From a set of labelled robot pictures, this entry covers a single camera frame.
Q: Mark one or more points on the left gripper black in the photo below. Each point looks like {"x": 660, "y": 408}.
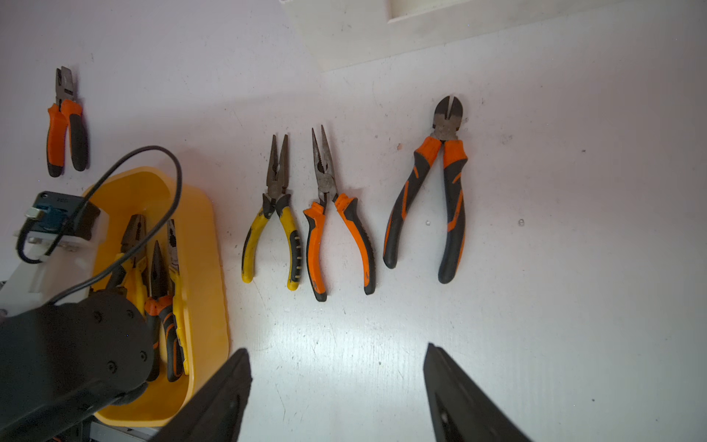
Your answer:
{"x": 62, "y": 363}

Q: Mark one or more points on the small orange combination pliers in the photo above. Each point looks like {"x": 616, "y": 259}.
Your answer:
{"x": 66, "y": 124}

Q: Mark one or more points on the orange black pliers in box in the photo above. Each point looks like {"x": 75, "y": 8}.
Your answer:
{"x": 161, "y": 320}

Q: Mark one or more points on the yellow black combination pliers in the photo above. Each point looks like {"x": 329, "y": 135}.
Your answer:
{"x": 132, "y": 275}

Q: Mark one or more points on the yellow handled slim pliers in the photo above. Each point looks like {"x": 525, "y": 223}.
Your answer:
{"x": 176, "y": 289}

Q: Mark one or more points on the yellow plastic storage box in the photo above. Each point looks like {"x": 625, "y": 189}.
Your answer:
{"x": 149, "y": 191}

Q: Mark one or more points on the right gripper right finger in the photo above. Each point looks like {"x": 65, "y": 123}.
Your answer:
{"x": 460, "y": 410}

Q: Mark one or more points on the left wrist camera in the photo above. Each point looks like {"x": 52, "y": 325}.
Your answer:
{"x": 52, "y": 219}

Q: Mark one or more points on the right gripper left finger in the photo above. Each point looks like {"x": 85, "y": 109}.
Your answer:
{"x": 216, "y": 412}

